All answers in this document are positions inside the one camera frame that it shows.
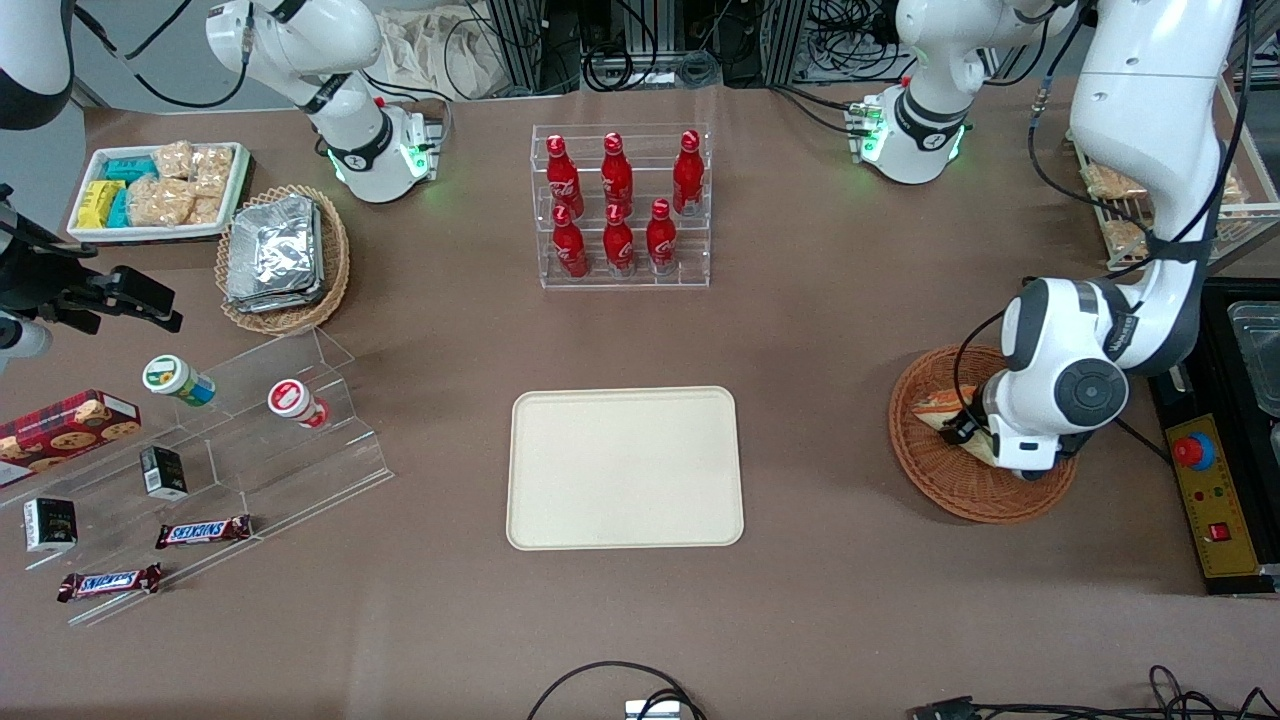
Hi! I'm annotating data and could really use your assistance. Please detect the triangle sandwich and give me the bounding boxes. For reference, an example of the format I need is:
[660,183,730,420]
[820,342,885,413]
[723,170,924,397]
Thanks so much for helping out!
[912,388,1001,466]

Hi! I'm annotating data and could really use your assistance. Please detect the black cable with connector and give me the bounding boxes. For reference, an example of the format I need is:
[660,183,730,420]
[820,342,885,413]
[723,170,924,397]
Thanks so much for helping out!
[910,665,1280,720]

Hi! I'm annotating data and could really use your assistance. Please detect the yellow snack pack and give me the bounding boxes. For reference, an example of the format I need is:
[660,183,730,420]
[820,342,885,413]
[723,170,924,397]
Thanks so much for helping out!
[77,180,123,229]

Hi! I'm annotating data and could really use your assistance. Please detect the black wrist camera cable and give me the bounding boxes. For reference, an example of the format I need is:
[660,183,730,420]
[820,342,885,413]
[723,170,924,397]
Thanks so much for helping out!
[953,310,1011,426]

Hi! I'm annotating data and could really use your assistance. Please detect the clear acrylic bottle rack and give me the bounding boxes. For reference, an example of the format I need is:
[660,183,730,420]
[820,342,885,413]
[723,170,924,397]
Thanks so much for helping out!
[532,123,711,291]

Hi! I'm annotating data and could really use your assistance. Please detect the black cable bundle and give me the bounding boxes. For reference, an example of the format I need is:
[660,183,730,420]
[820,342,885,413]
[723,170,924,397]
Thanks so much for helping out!
[580,0,726,93]

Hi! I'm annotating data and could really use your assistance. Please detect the red lid yogurt cup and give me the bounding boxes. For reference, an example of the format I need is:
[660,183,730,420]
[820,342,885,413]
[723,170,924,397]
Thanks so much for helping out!
[267,378,331,431]

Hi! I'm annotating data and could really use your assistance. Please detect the black power cable with plug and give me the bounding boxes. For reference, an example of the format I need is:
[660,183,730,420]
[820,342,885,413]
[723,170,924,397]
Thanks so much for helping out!
[1112,418,1173,466]

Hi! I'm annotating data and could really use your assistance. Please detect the black looped table cable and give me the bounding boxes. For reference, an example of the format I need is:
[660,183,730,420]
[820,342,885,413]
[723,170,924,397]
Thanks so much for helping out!
[527,660,706,720]

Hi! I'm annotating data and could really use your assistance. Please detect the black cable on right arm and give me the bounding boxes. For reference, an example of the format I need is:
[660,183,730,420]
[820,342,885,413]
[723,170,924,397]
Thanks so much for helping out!
[75,0,251,109]

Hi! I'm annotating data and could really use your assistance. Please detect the silver foil packet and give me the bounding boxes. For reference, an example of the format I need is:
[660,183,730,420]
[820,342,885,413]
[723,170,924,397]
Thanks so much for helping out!
[225,270,326,314]
[228,195,321,301]

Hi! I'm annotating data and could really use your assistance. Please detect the beige cloth bag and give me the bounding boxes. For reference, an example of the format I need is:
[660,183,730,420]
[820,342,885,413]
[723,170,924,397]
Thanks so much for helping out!
[378,8,506,101]

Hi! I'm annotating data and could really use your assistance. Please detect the white wire rack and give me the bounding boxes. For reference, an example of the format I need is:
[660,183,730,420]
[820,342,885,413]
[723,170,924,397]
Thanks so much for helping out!
[1075,75,1280,273]

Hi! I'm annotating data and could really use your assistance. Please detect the red cola bottle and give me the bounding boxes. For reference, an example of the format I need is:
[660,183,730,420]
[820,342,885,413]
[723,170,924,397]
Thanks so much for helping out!
[552,205,591,279]
[602,203,636,276]
[600,132,634,211]
[672,130,705,216]
[545,135,584,216]
[646,198,678,274]

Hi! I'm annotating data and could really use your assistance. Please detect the small black carton box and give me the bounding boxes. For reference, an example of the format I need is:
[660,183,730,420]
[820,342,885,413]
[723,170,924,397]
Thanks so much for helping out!
[139,445,189,501]
[23,497,79,554]

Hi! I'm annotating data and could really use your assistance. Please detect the cream plastic serving tray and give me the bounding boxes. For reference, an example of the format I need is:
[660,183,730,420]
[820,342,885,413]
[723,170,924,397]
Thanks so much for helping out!
[507,387,746,551]

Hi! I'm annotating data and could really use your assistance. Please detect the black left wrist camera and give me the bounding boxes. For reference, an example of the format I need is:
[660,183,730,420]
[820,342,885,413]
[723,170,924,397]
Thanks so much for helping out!
[940,405,986,446]

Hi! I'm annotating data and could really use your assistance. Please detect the light tan wicker basket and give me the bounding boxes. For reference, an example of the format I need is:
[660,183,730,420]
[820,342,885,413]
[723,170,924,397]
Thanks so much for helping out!
[217,185,351,336]

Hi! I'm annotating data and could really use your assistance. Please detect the red tartan cookie box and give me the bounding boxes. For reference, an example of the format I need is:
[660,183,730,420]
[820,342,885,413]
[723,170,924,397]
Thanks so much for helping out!
[0,390,141,488]

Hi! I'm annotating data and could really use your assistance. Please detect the aluminium frame post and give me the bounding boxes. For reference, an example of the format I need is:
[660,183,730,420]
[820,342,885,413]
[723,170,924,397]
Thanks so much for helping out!
[765,0,811,86]
[488,0,546,93]

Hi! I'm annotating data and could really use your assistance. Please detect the clear plastic container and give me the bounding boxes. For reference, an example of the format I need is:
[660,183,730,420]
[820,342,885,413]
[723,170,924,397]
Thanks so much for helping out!
[1228,300,1280,419]

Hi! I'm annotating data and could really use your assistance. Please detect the white rectangular snack bin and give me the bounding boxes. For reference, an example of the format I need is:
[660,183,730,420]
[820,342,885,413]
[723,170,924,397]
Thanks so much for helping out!
[68,142,251,244]

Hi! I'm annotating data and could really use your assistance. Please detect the black table appliance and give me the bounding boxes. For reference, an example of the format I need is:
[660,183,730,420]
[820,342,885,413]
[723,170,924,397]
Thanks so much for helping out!
[1145,278,1280,598]

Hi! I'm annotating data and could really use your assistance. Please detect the Snickers chocolate bar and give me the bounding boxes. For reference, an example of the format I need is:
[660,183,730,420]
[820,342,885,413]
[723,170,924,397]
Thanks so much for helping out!
[57,564,163,603]
[155,515,253,550]

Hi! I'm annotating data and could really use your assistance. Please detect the green sunflower lid cup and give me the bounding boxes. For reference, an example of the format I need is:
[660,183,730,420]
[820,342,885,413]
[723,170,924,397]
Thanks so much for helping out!
[142,355,216,408]

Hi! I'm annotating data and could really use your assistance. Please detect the yellow control panel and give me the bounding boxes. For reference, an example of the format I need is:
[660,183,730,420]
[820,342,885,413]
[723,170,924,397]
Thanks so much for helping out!
[1163,413,1263,581]

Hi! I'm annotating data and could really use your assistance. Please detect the clear acrylic stepped shelf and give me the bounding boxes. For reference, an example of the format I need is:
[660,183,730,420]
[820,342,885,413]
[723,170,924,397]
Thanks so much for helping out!
[0,327,394,627]

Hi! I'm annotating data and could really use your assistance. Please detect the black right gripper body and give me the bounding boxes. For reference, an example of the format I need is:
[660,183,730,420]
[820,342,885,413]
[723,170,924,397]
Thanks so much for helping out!
[0,240,121,336]

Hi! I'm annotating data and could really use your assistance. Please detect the brown round wicker basket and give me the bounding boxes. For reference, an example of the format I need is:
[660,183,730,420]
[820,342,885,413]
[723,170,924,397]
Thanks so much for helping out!
[888,345,1079,524]

